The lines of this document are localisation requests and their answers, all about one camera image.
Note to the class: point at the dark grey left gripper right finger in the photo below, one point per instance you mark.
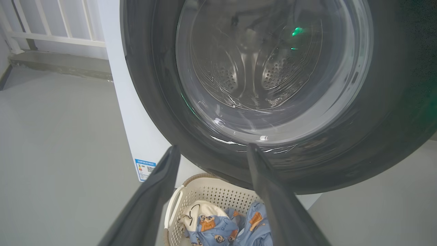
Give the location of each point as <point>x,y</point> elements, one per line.
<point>283,218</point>

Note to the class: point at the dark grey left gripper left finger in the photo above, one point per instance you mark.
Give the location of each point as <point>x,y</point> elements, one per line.
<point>146,212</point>

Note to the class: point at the blue bear print garment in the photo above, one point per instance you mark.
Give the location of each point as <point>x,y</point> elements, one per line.
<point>211,229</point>
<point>254,225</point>

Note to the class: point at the cream white garment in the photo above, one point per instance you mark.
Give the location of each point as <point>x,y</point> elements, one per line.
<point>201,210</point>

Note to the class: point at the dark round washer door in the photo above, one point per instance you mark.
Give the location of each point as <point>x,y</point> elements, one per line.
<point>153,102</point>

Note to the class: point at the cream perforated laundry basket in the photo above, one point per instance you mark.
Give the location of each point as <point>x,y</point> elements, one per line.
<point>211,191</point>

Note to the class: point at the white front-load washing machine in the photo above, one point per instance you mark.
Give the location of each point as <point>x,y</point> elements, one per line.
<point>136,119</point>

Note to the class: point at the blue energy label sticker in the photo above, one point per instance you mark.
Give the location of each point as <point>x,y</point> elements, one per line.
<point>145,169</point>

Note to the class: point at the steel washer drum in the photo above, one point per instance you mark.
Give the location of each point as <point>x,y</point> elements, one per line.
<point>252,68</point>

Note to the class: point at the grey concrete curb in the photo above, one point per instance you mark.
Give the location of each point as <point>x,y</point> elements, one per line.
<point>61,65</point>

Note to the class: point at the white metal railing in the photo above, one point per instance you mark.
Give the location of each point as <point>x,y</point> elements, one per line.
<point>51,38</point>

